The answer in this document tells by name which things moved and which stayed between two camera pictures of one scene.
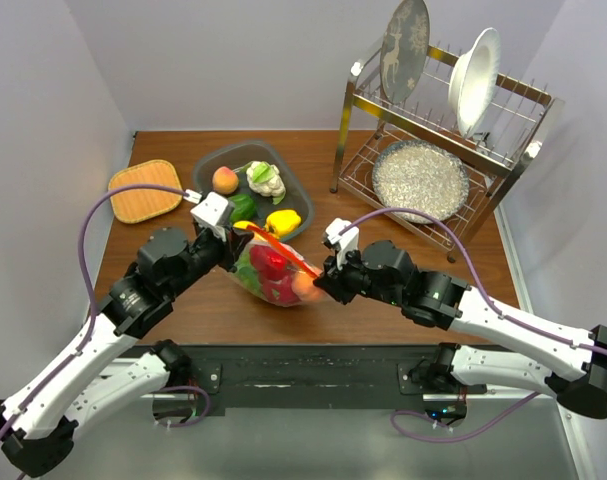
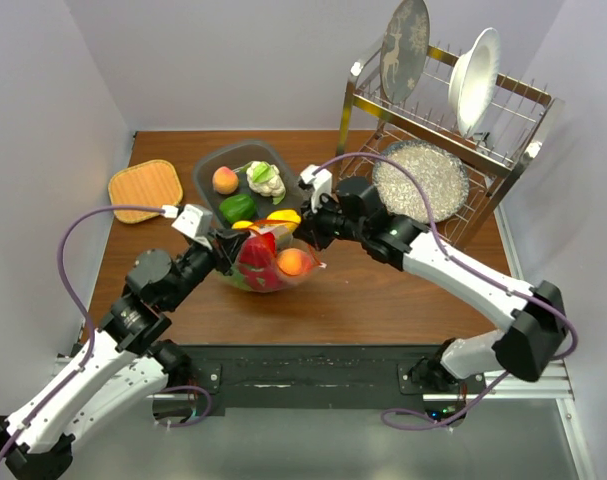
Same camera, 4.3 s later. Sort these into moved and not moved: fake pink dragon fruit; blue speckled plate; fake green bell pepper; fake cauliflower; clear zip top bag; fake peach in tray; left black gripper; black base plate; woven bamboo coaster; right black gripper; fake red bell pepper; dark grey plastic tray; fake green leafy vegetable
Moved: fake green leafy vegetable; fake red bell pepper; fake pink dragon fruit; right black gripper; clear zip top bag
Not moved: fake cauliflower; blue speckled plate; fake peach in tray; left black gripper; woven bamboo coaster; black base plate; dark grey plastic tray; fake green bell pepper
